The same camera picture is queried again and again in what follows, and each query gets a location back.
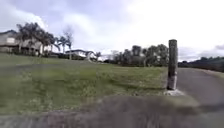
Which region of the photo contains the building with dark roof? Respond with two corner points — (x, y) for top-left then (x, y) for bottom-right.
(0, 29), (51, 56)

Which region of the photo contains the grey asphalt path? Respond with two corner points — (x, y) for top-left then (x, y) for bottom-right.
(0, 67), (224, 128)

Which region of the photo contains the row of trees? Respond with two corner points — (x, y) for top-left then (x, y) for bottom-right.
(104, 43), (170, 68)

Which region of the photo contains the dark hedge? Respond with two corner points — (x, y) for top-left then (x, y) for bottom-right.
(177, 56), (224, 73)

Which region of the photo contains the weathered wooden post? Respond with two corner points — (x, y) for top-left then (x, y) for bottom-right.
(164, 39), (185, 97)

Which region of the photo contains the cluster of palm trees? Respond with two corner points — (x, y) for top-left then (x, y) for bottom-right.
(15, 22), (75, 60)

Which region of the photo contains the white low building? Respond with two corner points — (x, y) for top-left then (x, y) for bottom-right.
(64, 49), (96, 61)

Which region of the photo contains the green grass field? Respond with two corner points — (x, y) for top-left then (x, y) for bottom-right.
(0, 53), (169, 116)

